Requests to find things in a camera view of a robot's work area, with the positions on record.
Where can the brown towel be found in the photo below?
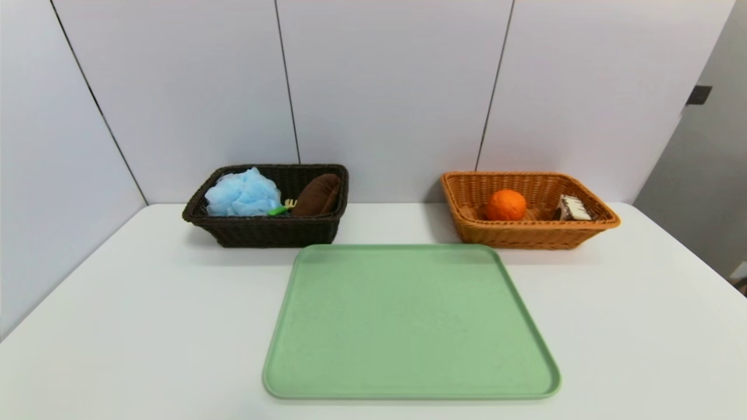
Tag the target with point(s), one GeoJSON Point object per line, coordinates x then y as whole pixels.
{"type": "Point", "coordinates": [318, 195]}

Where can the orange fruit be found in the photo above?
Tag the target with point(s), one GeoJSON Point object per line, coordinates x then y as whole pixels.
{"type": "Point", "coordinates": [505, 205]}

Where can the light blue bath pouf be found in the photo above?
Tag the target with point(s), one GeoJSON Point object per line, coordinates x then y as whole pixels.
{"type": "Point", "coordinates": [242, 193]}

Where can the chocolate blueberry cake slice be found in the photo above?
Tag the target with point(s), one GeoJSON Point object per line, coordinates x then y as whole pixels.
{"type": "Point", "coordinates": [573, 208]}

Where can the dark brown wicker basket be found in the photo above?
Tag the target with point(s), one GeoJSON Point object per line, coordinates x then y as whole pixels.
{"type": "Point", "coordinates": [268, 233]}

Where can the orange wicker basket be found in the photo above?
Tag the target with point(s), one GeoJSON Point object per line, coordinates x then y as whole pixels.
{"type": "Point", "coordinates": [525, 236]}

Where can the light green plastic tray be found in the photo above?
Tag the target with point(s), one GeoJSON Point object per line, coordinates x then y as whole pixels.
{"type": "Point", "coordinates": [408, 326]}

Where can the dark wall bracket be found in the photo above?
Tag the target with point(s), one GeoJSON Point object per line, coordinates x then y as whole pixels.
{"type": "Point", "coordinates": [698, 94]}

